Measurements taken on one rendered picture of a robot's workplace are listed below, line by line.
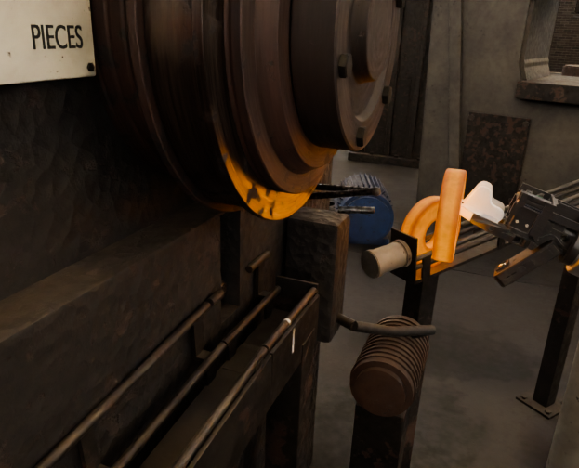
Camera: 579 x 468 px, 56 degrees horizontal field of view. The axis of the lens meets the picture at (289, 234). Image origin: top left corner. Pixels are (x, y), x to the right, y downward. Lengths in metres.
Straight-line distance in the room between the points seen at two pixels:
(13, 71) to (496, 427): 1.65
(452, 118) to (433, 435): 2.10
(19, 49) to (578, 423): 1.37
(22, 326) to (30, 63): 0.22
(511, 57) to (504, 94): 0.20
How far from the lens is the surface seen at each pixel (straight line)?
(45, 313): 0.52
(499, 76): 3.34
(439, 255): 0.92
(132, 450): 0.64
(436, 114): 3.47
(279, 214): 0.68
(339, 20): 0.54
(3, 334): 0.50
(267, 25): 0.53
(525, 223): 0.93
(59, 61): 0.54
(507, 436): 1.84
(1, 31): 0.50
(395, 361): 1.08
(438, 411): 1.86
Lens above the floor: 1.11
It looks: 21 degrees down
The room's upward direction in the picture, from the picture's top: 2 degrees clockwise
